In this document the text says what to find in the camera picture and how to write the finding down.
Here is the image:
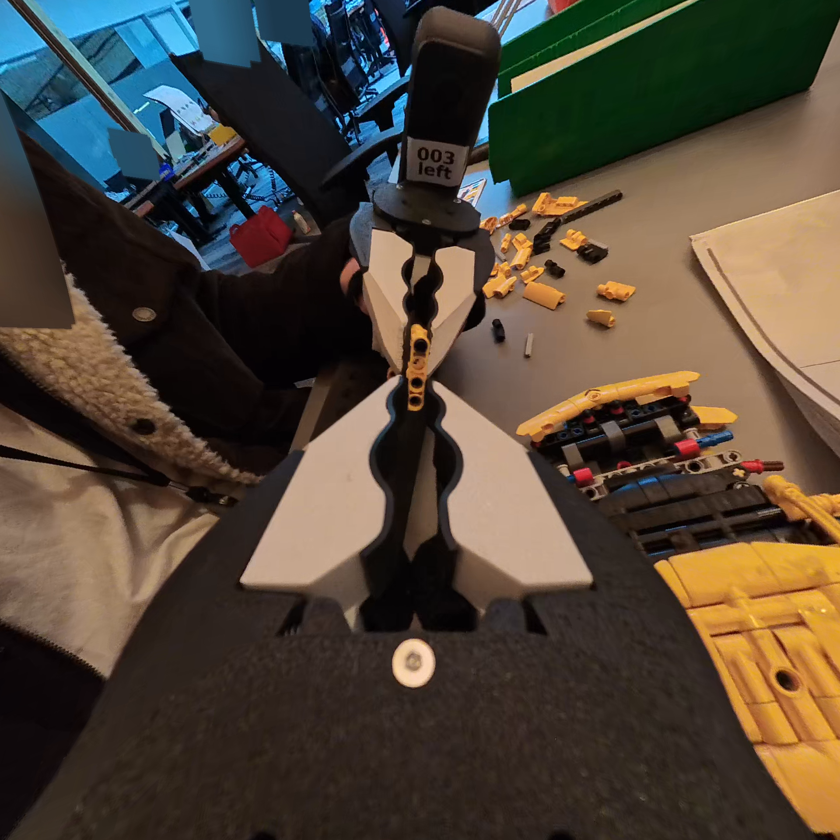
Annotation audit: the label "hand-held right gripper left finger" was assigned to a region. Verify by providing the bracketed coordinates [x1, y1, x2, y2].
[241, 379, 411, 634]

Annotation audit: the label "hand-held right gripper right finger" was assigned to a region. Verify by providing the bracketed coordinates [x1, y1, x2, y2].
[412, 379, 595, 634]

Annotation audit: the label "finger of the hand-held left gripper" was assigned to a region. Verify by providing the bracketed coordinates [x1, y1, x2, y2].
[363, 228, 417, 375]
[420, 246, 478, 371]

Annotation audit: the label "yellow connector brick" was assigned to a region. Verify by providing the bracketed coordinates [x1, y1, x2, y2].
[406, 323, 432, 411]

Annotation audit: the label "yellow toy brick car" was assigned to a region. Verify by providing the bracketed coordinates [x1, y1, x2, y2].
[515, 371, 840, 834]

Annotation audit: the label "person's left forearm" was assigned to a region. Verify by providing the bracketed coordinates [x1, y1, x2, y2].
[197, 217, 375, 388]

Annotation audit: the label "grey desk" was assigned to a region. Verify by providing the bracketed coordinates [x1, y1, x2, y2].
[289, 26, 840, 592]

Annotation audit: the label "person's left hand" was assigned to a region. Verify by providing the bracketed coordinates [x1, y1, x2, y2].
[340, 258, 368, 316]

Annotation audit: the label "loose yellow brick panels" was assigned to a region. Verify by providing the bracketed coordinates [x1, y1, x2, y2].
[479, 192, 637, 329]

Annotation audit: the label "dark perforated panel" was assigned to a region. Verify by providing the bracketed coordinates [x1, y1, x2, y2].
[289, 357, 395, 454]

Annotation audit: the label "red bag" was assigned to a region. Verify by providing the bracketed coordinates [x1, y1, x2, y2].
[228, 205, 294, 269]

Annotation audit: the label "loose black bricks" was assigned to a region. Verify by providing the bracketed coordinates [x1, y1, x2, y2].
[492, 217, 611, 343]

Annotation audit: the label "long black brick beam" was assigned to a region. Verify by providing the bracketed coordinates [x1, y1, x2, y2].
[561, 190, 623, 221]

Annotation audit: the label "black office chair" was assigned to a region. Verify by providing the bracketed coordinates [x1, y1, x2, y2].
[171, 49, 411, 224]

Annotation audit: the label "green plastic storage bin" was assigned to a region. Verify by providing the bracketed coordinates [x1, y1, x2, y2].
[487, 0, 840, 198]

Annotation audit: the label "white shirt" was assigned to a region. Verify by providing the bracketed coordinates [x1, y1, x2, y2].
[0, 400, 224, 677]

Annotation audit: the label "white instruction booklet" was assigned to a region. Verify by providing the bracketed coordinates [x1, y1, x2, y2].
[690, 190, 840, 457]

